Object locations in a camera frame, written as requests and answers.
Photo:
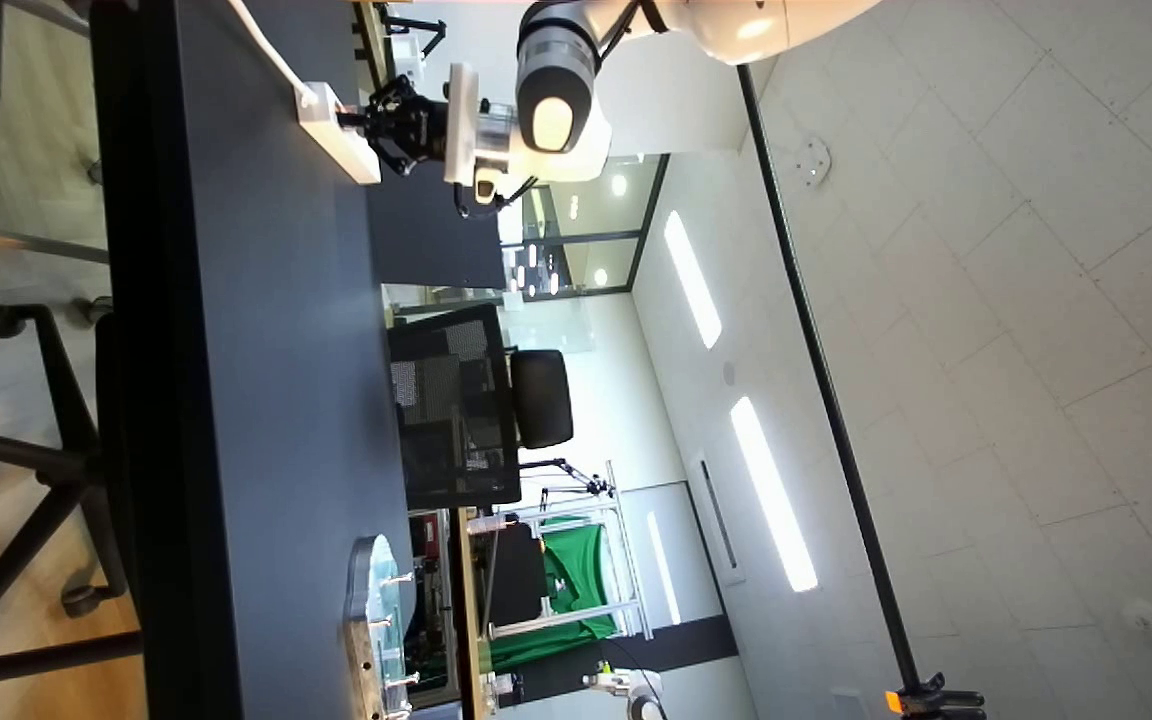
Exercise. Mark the black framed glass door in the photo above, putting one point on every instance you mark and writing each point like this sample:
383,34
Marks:
591,227

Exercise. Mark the long ceiling light strip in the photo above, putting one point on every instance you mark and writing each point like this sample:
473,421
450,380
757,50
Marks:
694,278
775,492

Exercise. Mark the black partition panel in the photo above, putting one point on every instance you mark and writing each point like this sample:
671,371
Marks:
439,227

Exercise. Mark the white power strip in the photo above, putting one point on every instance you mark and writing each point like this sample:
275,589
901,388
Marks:
337,135

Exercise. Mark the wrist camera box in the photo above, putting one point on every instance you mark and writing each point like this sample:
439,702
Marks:
499,177

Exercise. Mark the black computer monitor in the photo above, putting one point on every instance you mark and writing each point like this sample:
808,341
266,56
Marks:
450,414

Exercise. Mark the black orange clamp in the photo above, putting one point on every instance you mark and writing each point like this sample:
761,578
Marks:
932,697

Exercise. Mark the black camera stand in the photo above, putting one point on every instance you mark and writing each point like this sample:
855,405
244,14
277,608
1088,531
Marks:
417,34

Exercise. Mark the black swivel chair base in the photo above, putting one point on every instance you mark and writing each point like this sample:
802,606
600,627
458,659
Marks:
61,466

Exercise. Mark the white smoke detector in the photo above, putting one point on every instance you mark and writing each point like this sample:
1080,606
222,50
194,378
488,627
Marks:
813,161

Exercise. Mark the green cloth backdrop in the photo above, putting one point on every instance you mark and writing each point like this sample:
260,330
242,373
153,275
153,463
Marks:
574,574

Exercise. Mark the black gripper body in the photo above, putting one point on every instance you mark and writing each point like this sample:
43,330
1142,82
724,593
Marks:
431,124

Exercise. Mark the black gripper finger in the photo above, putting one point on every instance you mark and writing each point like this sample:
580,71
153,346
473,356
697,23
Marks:
384,106
389,143

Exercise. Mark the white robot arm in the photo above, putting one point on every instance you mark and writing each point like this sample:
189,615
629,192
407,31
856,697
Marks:
559,82

